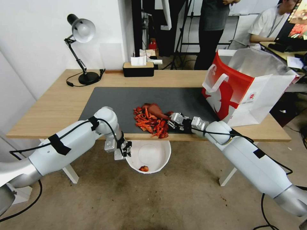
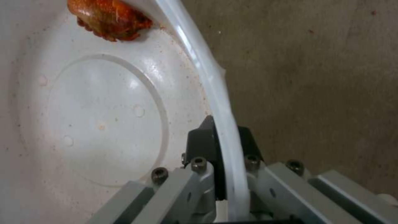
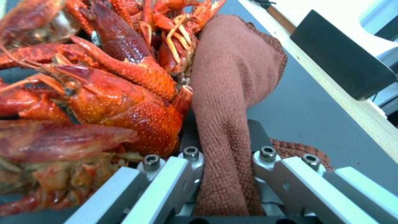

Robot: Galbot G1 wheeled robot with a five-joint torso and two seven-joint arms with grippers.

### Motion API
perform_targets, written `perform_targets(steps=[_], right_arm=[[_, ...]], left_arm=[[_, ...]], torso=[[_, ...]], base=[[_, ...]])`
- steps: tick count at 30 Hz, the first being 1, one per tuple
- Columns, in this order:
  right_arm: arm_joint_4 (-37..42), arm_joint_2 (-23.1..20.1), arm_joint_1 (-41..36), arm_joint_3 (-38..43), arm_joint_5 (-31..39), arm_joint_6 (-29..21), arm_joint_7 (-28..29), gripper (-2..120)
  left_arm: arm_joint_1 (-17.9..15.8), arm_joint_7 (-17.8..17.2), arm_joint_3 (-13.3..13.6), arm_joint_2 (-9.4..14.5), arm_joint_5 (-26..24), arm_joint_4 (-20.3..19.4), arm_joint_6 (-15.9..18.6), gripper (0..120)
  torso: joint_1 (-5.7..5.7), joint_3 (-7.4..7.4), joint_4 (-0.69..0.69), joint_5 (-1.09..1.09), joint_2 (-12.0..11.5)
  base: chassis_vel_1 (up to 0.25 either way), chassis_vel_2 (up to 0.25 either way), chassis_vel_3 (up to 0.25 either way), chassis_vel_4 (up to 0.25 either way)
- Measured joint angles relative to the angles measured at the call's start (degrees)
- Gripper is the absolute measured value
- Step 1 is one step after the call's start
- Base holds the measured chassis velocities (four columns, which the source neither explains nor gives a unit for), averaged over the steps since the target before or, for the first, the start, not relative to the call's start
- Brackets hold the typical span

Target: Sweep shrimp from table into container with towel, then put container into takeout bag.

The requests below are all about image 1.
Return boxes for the dark red towel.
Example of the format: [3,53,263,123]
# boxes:
[141,103,172,120]

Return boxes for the computer monitor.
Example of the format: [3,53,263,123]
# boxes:
[274,0,307,45]

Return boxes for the black lamp cable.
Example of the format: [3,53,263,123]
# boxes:
[66,69,106,87]

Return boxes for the whiteboard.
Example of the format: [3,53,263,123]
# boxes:
[229,0,281,16]

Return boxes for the black floor cable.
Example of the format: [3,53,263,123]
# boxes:
[0,180,43,222]
[260,186,307,230]

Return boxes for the white tissue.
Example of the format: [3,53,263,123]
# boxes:
[130,56,147,66]

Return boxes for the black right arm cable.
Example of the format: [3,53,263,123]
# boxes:
[192,128,294,175]

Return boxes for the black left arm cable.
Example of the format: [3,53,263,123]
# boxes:
[9,117,125,158]

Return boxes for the red shrimp shell pile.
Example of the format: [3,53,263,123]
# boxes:
[133,105,174,139]

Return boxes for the black and silver desk lamp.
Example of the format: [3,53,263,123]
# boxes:
[64,14,100,86]

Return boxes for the white table leg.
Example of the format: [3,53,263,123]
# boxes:
[62,165,80,184]
[218,142,259,187]

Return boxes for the seated person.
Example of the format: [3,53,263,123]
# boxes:
[248,0,298,47]

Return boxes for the white round paper container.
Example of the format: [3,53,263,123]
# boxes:
[124,141,172,174]

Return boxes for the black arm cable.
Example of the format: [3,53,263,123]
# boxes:
[192,128,294,175]
[9,117,125,158]

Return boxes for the pale wooden desk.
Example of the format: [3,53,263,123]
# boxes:
[259,41,307,61]

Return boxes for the black table mat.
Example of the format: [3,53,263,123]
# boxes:
[78,87,221,139]

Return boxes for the black tissue box wooden lid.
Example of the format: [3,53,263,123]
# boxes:
[122,61,154,77]

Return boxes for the standing person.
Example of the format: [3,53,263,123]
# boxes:
[193,0,240,70]

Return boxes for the red and white takeout bag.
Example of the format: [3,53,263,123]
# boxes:
[201,49,300,127]

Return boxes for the black tripod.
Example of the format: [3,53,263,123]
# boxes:
[170,0,204,70]

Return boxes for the white paper sheets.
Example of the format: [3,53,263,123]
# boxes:
[287,56,305,70]

